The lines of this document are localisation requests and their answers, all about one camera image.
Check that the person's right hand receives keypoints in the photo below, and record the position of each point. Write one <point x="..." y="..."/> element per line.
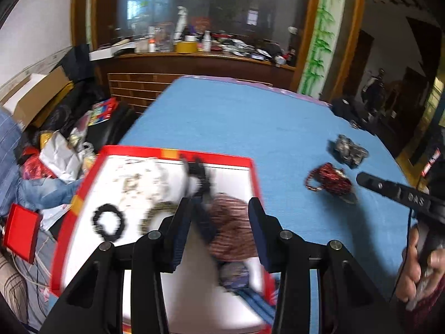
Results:
<point x="411" y="273"/>

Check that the cardboard box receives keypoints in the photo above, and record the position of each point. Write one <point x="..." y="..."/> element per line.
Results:
<point x="28" y="97"/>

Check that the colourful red box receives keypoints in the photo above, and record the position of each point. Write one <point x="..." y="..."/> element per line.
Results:
<point x="102" y="111"/>

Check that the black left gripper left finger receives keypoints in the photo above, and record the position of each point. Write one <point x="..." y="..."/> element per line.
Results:
<point x="160" y="251"/>

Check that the silver metallic jewelry pile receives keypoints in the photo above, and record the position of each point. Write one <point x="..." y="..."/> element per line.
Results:
<point x="349" y="152"/>

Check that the blue table cloth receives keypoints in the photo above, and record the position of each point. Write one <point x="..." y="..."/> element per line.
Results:
<point x="286" y="136"/>

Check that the small red box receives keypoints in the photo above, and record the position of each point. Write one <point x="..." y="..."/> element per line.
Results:
<point x="21" y="232"/>

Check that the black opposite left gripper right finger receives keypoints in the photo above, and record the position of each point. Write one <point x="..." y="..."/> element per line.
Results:
<point x="426" y="207"/>

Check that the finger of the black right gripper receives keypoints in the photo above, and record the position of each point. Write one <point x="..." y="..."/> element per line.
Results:
<point x="284" y="252"/>

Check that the bamboo painted panel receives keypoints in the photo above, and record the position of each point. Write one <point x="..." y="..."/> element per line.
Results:
<point x="325" y="35"/>

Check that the red beaded jewelry pile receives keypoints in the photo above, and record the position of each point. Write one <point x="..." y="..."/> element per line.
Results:
<point x="328" y="178"/>

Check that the white spray bottle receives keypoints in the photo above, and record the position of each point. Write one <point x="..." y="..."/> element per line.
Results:
<point x="181" y="23"/>

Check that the blue denim cloth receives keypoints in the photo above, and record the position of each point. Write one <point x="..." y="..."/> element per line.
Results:
<point x="34" y="195"/>

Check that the wooden cabinet counter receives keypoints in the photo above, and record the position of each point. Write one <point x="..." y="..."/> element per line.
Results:
<point x="138" y="79"/>

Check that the brown striped pouch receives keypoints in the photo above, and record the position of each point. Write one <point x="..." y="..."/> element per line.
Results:
<point x="233" y="241"/>

